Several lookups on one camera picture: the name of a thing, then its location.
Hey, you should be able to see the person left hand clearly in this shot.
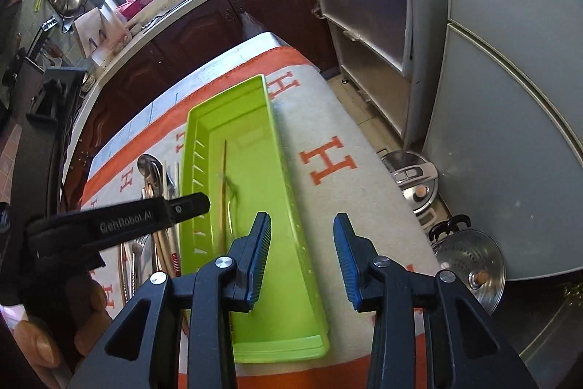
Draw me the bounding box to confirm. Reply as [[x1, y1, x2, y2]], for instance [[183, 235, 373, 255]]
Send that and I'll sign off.
[[12, 275, 111, 388]]

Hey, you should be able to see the orange white H-pattern cloth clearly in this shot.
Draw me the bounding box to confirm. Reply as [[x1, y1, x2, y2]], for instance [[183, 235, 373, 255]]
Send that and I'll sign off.
[[81, 46, 438, 388]]

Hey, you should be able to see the pressure cooker on floor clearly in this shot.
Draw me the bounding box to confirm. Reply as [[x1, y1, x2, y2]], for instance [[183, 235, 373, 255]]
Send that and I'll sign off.
[[380, 150, 439, 216]]

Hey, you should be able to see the grey refrigerator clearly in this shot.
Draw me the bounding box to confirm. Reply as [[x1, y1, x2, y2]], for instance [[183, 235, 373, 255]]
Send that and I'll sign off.
[[424, 0, 582, 280]]

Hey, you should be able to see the large steel soup spoon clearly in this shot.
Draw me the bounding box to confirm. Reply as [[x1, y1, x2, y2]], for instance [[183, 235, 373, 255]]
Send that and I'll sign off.
[[137, 153, 164, 198]]

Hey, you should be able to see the steel pot lid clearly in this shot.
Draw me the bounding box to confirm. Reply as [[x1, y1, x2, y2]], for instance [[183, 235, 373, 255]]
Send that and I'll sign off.
[[428, 214, 507, 314]]

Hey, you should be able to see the green plastic utensil tray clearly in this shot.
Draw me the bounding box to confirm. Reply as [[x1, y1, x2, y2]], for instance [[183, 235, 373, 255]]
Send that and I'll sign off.
[[180, 75, 330, 363]]

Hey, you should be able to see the grey storage cabinet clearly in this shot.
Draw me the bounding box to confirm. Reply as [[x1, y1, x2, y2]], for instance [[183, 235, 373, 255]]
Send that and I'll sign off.
[[318, 0, 447, 146]]

